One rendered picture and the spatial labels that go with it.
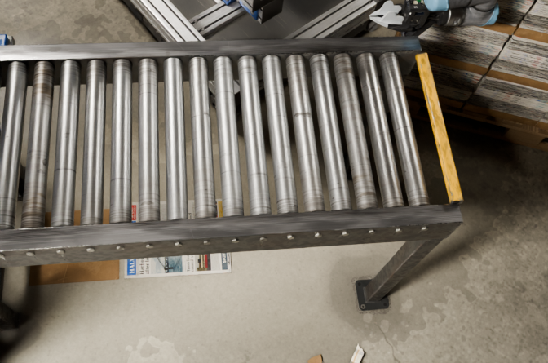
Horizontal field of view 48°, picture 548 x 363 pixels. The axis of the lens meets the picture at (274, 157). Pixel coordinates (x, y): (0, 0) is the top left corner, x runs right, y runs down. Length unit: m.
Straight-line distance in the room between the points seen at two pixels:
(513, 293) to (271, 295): 0.88
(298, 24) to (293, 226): 1.22
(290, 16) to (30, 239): 1.45
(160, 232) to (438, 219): 0.65
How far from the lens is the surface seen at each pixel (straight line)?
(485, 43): 2.20
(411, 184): 1.55
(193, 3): 2.52
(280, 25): 2.48
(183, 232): 1.42
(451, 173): 1.56
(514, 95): 2.44
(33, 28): 2.80
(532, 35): 2.17
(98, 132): 1.55
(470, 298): 2.38
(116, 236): 1.43
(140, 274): 2.23
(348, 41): 1.72
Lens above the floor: 2.14
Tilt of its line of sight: 63 degrees down
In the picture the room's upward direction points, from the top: 12 degrees clockwise
